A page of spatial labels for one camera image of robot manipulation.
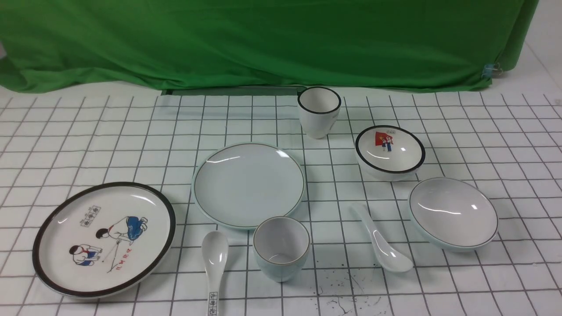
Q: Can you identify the black-rimmed plate with cartoon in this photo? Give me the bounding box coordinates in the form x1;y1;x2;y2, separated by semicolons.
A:
32;182;176;299

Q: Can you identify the plain white spoon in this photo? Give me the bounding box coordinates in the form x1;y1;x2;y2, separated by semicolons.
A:
350;203;414;273

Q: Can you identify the black-rimmed bowl with cartoon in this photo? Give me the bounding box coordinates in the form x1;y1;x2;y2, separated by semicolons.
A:
354;125;426;182

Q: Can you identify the white black-rimmed cup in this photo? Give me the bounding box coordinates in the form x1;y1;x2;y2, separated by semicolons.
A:
297;87;342;139

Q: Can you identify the blue binder clip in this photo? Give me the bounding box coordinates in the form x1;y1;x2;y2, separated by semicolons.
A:
481;62;504;79

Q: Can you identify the pale blue plain bowl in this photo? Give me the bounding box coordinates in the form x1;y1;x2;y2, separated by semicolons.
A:
408;177;499;252

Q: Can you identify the white spoon with characters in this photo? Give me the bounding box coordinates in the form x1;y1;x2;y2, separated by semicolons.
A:
201;231;229;316

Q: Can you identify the pale blue cup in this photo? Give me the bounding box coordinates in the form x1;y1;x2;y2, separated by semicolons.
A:
253;216;312;283

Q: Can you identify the green backdrop cloth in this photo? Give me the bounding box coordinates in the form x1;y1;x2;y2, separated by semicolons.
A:
0;0;538;93

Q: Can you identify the pale blue plain plate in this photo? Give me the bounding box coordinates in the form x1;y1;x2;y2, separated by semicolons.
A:
191;142;306;230

